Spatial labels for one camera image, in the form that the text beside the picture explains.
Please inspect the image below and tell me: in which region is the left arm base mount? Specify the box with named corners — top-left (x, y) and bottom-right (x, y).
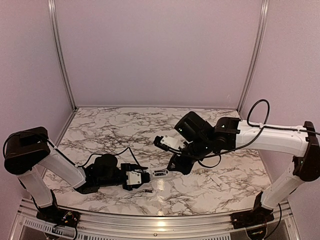
top-left (36, 205), bottom-right (80, 228)

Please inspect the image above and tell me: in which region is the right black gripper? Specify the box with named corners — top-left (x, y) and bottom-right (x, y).
top-left (166, 136), bottom-right (213, 176)

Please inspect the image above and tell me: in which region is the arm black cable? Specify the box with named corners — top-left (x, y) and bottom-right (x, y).
top-left (162, 99), bottom-right (320, 169)
top-left (2, 131), bottom-right (143, 171)

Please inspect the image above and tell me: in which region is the white remote control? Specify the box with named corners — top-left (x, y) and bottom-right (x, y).
top-left (146, 168), bottom-right (173, 180)

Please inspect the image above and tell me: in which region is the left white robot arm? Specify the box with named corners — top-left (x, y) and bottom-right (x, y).
top-left (2, 126), bottom-right (151, 223)

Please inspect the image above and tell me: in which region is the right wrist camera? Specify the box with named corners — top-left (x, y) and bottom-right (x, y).
top-left (153, 135), bottom-right (186, 152)

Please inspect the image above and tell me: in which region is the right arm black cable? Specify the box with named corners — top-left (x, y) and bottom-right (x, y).
top-left (162, 99), bottom-right (320, 169)

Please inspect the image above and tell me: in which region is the white battery cover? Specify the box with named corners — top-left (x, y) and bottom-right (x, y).
top-left (210, 175), bottom-right (223, 186)

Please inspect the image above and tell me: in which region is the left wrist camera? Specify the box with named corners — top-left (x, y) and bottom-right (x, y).
top-left (126, 170), bottom-right (151, 185)

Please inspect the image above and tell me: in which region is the front aluminium rail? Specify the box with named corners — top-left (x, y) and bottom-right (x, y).
top-left (9, 198), bottom-right (301, 240)

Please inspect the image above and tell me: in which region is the right aluminium frame post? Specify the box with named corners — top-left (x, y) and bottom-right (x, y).
top-left (236, 0), bottom-right (270, 114)

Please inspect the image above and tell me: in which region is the left aluminium frame post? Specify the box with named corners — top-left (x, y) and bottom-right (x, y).
top-left (48, 0), bottom-right (77, 112)

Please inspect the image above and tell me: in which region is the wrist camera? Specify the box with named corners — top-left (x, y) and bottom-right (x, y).
top-left (126, 170), bottom-right (151, 185)
top-left (153, 135), bottom-right (186, 152)

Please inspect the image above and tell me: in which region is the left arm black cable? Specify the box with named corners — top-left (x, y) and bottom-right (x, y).
top-left (2, 131), bottom-right (143, 171)

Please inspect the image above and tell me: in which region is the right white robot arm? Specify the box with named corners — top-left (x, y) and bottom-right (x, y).
top-left (160, 111), bottom-right (320, 224)

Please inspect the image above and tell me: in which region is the aluminium frame post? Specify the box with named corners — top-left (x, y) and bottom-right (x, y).
top-left (236, 0), bottom-right (270, 114)
top-left (48, 0), bottom-right (77, 112)

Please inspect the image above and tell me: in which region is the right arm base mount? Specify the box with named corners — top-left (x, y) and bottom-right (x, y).
top-left (231, 191), bottom-right (275, 229)

